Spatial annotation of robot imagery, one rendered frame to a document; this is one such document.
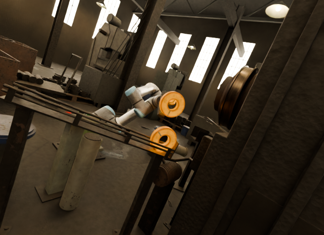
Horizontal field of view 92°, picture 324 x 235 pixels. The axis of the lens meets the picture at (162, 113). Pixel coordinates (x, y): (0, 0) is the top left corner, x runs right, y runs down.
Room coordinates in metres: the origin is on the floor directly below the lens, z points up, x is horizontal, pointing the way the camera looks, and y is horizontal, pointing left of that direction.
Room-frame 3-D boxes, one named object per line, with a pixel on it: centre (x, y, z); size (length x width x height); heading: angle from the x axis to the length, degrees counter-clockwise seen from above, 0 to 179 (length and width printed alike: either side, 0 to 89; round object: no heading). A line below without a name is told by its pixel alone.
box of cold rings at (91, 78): (4.31, 1.60, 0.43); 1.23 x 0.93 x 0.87; 145
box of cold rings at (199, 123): (3.87, -1.39, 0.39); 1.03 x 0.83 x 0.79; 61
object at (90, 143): (0.96, 0.35, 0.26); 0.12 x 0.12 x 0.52
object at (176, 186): (1.78, -0.53, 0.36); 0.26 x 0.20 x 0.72; 2
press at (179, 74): (9.41, 0.10, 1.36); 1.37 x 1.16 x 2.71; 47
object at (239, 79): (1.19, -0.48, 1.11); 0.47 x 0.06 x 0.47; 147
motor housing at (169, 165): (0.98, -0.18, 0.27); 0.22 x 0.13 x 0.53; 147
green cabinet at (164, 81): (5.11, 0.25, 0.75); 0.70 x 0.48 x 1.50; 147
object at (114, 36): (6.09, 2.71, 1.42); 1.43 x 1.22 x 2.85; 62
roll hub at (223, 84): (1.24, -0.39, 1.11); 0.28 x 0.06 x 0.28; 147
